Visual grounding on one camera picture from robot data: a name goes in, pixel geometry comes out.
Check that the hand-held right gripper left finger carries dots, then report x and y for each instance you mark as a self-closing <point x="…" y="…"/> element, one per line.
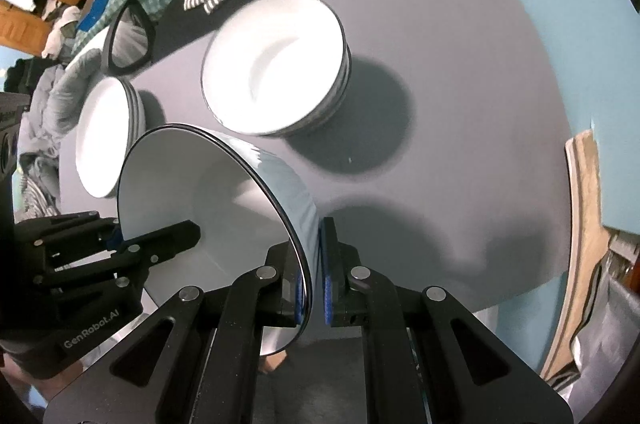
<point x="285" y="289"/>

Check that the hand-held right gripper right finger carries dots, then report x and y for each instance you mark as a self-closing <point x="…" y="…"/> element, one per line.
<point x="329" y="274"/>

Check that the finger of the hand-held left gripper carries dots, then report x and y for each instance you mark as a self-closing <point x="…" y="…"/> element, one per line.
<point x="75" y="229"/>
<point x="170" y="236"/>

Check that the small white plate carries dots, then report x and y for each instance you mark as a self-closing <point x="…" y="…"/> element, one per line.
<point x="102" y="134"/>

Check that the grey striped cloth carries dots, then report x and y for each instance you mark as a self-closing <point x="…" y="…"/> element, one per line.
<point x="37" y="194"/>

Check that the person's foot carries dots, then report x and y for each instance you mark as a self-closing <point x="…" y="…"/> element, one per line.
<point x="274" y="360"/>

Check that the grey puffy jacket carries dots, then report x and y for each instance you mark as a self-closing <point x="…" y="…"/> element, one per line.
<point x="65" y="89"/>

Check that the wooden board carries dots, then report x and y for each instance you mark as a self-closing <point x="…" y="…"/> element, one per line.
<point x="580" y="224"/>

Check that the silver bag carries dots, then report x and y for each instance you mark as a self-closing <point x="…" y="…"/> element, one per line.
<point x="610" y="314"/>

